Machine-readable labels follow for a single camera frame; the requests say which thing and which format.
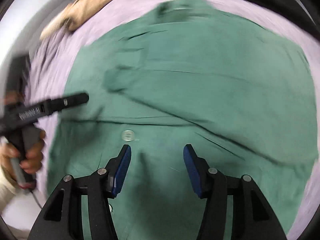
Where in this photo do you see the lilac plush bed blanket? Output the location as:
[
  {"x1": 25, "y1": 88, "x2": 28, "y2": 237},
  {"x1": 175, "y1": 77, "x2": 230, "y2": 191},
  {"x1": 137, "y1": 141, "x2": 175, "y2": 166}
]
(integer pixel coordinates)
[{"x1": 24, "y1": 0, "x2": 320, "y2": 240}]

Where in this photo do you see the cream sleeve left forearm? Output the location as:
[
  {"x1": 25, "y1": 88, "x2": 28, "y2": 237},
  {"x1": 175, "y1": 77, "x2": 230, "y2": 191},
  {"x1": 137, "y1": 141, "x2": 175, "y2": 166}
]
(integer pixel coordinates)
[{"x1": 0, "y1": 166, "x2": 20, "y2": 213}]

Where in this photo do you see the striped beige folded garment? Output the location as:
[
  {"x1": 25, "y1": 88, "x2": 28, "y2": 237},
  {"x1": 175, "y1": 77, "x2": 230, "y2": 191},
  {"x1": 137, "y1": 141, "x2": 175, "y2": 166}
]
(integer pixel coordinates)
[{"x1": 40, "y1": 0, "x2": 112, "y2": 40}]

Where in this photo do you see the green work jacket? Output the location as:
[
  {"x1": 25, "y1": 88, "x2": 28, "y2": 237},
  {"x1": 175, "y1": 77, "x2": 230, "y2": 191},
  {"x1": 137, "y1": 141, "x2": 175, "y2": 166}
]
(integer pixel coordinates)
[{"x1": 46, "y1": 0, "x2": 320, "y2": 240}]

